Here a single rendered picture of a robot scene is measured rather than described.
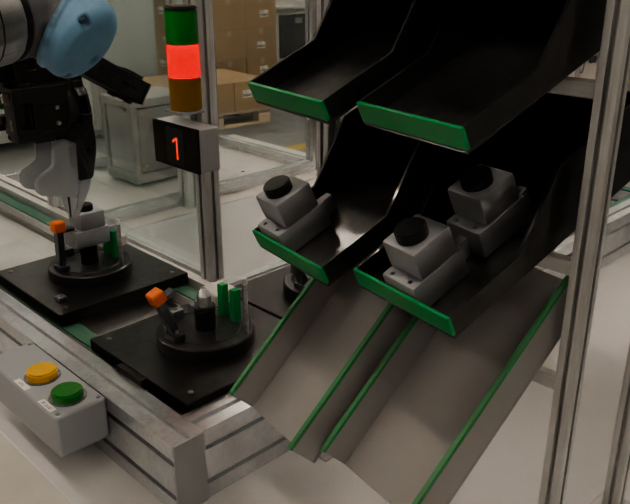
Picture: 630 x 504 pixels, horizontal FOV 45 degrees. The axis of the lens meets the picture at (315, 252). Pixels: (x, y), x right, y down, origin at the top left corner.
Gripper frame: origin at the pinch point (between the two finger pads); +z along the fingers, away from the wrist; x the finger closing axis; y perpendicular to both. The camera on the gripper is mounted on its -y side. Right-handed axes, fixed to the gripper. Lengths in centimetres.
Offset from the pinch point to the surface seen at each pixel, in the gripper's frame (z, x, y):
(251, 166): 37, -104, -111
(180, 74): -8.7, -22.2, -30.0
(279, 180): -3.9, 18.6, -13.3
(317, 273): 3.2, 27.0, -10.6
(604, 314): 37, 23, -91
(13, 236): 31, -80, -24
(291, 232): 1.2, 20.7, -12.9
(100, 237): 19.4, -36.7, -21.4
